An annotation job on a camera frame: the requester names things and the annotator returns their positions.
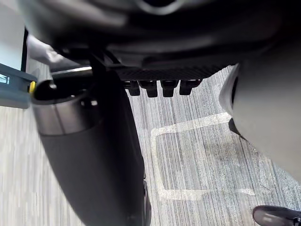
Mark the pale grey rounded object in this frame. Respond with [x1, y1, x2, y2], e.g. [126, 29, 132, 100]
[25, 34, 79, 71]

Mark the silver robot leg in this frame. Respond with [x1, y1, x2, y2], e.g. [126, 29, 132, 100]
[218, 41, 301, 183]

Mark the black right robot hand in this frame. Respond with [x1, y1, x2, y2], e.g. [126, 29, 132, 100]
[18, 0, 301, 226]

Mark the dark robot foot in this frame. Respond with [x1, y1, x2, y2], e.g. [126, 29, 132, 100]
[252, 204, 301, 226]

